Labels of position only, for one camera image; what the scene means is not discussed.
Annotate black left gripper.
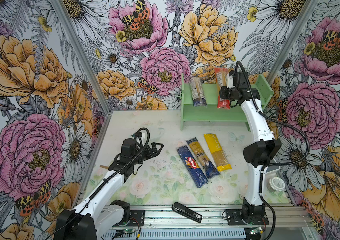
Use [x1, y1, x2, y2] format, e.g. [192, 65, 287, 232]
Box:
[132, 142, 164, 165]

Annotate red spaghetti bag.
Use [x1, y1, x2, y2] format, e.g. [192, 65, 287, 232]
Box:
[215, 68, 230, 110]

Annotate clear spaghetti bag dark ends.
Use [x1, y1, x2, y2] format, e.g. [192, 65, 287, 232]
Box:
[190, 77, 207, 107]

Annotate blue Barilla spaghetti bag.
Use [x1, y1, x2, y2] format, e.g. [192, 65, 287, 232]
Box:
[177, 146, 208, 188]

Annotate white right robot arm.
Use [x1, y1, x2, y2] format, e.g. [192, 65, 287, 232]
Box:
[219, 70, 282, 225]

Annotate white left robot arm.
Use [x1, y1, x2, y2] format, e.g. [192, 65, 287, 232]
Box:
[50, 137, 164, 240]

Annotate green wooden shelf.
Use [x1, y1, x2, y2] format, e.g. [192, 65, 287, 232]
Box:
[180, 74, 274, 131]

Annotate yellow pasta bag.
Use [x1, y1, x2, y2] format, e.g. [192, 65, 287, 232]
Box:
[204, 134, 232, 172]

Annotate blue and clear spaghetti bag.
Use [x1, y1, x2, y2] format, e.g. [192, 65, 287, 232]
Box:
[187, 138, 220, 179]

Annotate black handheld device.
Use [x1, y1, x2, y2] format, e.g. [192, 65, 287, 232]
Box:
[172, 202, 203, 223]

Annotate white grey tissue box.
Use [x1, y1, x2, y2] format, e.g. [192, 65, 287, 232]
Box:
[266, 166, 281, 175]

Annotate small white lidded jar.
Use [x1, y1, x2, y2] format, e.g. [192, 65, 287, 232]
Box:
[267, 177, 286, 193]

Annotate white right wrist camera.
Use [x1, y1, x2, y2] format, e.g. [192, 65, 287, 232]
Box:
[226, 74, 235, 89]

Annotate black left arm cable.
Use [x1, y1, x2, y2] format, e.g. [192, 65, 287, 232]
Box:
[55, 127, 151, 232]

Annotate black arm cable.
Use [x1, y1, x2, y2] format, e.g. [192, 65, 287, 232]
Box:
[234, 60, 311, 240]
[55, 127, 151, 232]

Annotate aluminium frame rail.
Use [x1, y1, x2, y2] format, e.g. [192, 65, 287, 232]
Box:
[76, 203, 312, 240]

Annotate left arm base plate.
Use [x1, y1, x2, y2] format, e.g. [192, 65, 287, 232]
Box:
[115, 210, 146, 227]

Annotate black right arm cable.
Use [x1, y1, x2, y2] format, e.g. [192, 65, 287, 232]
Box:
[234, 60, 311, 240]

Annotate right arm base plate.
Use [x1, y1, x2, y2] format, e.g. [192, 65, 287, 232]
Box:
[223, 209, 270, 226]

